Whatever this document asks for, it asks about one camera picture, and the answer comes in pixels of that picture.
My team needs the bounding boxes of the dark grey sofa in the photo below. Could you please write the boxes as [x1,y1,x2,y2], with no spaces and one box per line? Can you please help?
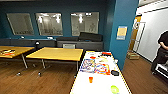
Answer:
[56,31,105,52]
[0,37,58,49]

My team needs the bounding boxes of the red black game piece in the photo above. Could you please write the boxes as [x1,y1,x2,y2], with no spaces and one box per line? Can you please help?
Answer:
[101,51,113,57]

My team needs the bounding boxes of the interior glass window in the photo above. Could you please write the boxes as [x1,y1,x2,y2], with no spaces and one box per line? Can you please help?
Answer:
[70,11,100,37]
[35,12,64,37]
[6,12,35,36]

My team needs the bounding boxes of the orange cup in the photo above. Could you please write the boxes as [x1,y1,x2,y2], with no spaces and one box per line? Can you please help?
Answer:
[87,76,94,84]

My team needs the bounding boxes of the yellow white-topped game table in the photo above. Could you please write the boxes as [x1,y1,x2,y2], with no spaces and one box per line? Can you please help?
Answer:
[68,50,133,94]

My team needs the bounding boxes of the black bowl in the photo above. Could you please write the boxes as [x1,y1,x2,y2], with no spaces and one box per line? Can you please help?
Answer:
[110,69,120,77]

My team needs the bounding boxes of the cardboard box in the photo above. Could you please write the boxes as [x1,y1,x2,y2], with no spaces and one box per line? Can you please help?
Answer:
[126,51,141,61]

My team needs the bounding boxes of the green bowl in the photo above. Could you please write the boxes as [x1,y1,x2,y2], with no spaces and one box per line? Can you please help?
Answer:
[110,84,121,94]

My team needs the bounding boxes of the glass framed door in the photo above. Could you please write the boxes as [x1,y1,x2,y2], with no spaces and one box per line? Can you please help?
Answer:
[127,14,146,53]

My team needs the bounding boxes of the small items on wood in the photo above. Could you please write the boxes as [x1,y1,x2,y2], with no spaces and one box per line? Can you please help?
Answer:
[1,48,16,56]

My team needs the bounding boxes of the person in black clothes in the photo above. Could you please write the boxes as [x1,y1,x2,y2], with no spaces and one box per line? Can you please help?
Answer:
[151,30,168,76]

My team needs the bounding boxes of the pale yellow wall sign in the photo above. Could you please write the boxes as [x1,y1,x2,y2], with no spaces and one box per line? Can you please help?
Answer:
[116,25,129,41]

